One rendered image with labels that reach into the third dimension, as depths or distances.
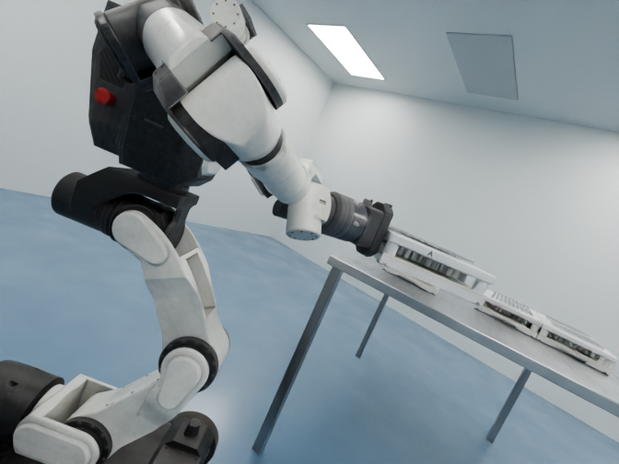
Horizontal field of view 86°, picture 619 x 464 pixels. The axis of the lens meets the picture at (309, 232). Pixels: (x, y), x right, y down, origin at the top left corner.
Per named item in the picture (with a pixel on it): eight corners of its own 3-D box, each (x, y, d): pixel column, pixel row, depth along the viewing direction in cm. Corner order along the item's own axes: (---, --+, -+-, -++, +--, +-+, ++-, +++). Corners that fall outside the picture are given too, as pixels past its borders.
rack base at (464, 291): (439, 276, 96) (443, 269, 95) (482, 307, 71) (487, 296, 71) (362, 243, 95) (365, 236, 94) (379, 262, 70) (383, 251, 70)
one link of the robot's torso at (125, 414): (29, 451, 80) (180, 336, 76) (85, 399, 99) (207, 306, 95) (73, 497, 81) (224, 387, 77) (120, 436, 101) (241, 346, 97)
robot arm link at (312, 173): (327, 183, 67) (308, 146, 54) (325, 226, 64) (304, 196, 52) (297, 186, 69) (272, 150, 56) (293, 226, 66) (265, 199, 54)
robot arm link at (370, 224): (375, 199, 77) (336, 182, 70) (404, 209, 69) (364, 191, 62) (354, 249, 78) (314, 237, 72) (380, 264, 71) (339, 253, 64)
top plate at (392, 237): (447, 261, 95) (450, 254, 95) (493, 285, 71) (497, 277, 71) (368, 227, 94) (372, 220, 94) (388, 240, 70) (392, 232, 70)
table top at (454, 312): (399, 259, 263) (401, 254, 263) (554, 332, 217) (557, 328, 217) (326, 262, 128) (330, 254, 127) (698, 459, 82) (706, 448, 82)
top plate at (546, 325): (537, 320, 156) (539, 316, 156) (600, 350, 144) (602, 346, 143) (541, 328, 135) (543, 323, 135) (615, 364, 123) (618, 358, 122)
